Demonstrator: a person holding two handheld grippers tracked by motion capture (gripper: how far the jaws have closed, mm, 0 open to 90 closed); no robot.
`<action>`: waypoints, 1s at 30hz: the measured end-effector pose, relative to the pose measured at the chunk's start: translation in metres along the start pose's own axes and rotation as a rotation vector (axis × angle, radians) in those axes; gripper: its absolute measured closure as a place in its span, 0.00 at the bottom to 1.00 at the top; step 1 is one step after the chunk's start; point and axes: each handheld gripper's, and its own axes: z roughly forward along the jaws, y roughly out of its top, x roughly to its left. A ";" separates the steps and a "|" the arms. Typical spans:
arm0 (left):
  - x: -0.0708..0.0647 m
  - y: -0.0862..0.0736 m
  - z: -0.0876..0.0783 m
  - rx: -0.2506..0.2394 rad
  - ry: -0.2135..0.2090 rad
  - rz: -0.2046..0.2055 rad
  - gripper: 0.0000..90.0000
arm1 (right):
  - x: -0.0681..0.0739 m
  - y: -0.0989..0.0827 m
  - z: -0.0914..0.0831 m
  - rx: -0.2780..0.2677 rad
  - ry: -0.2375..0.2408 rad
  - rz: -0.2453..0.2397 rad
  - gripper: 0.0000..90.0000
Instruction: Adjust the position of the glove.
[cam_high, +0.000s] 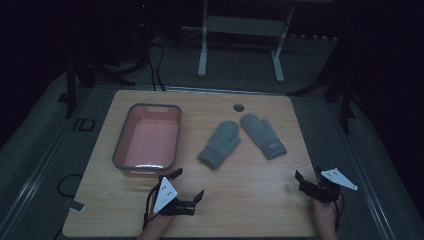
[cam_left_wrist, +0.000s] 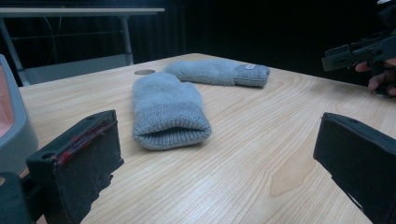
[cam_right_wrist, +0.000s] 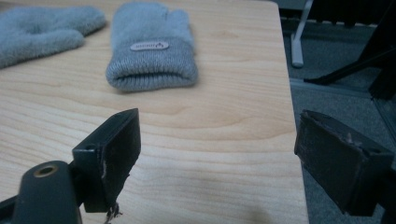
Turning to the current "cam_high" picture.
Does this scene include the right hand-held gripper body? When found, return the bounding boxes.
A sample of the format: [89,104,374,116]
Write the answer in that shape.
[298,167,359,204]

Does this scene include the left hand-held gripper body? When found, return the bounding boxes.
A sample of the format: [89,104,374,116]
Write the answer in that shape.
[148,176,197,216]

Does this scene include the pink basin with grey rim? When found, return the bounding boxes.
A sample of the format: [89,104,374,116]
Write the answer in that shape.
[112,103,183,178]

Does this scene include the grey mitten with label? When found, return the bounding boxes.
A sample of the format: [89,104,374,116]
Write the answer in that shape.
[240,113,288,160]

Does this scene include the plain grey mitten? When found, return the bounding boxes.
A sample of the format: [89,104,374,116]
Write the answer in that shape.
[197,120,242,171]

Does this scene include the person's left hand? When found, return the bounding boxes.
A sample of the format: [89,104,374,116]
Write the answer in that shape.
[146,209,175,234]

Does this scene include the person's right hand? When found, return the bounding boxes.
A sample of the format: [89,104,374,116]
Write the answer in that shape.
[311,197,342,232]

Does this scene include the black tripod stand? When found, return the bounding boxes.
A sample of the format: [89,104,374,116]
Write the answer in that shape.
[288,36,357,135]
[63,19,150,120]

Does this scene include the grey tape piece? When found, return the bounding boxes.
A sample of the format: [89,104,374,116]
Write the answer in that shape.
[62,198,86,213]

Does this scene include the white metal stand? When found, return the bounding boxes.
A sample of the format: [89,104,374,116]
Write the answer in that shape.
[197,0,297,84]

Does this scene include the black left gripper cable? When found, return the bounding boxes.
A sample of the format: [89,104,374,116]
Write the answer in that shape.
[142,182,162,232]

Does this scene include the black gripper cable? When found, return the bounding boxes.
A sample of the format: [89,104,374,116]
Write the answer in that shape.
[333,195,345,232]
[142,182,162,232]

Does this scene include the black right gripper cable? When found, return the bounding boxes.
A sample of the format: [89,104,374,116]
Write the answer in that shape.
[333,195,345,232]

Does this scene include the black cable loop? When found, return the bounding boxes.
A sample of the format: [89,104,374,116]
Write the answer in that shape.
[55,172,84,199]

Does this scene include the black floor cables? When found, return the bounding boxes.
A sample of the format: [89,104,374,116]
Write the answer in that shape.
[145,40,167,92]

